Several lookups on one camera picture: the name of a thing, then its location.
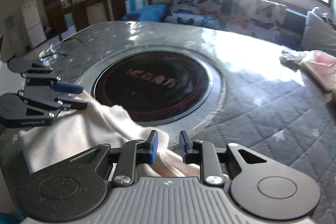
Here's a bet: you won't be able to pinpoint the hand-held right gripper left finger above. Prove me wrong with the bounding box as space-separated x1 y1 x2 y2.
30 130 159 188

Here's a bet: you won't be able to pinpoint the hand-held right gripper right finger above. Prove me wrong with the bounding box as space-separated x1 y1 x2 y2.
180 130 271 186

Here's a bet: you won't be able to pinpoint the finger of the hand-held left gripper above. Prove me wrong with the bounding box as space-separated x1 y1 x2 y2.
21 63 84 94
18 91 88 118

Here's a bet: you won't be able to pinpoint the black round induction cooker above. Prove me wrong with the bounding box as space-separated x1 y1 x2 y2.
76 48 223 126

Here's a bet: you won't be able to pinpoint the white shirt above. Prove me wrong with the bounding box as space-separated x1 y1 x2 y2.
20 90 229 188

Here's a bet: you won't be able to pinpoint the butterfly print cushion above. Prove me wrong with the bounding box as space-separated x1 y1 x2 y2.
219 0 287 42
165 0 222 29

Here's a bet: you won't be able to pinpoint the rimless eyeglasses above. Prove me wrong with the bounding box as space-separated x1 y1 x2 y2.
39 37 84 62

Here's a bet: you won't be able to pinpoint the crumpled white tissue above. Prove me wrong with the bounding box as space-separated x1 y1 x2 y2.
279 49 305 64

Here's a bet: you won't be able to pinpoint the pink tissue pack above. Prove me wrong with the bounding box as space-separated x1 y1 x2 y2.
294 49 336 93

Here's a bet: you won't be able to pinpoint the blue kitchen cabinet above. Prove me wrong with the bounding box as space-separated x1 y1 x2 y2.
123 0 147 13

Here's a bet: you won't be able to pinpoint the grey pillow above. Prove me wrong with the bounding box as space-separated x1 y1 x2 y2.
301 7 336 51

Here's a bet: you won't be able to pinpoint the blue sofa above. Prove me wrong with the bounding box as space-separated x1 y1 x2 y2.
122 0 315 39

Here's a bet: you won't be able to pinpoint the white refrigerator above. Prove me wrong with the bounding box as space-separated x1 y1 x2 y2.
20 0 47 49

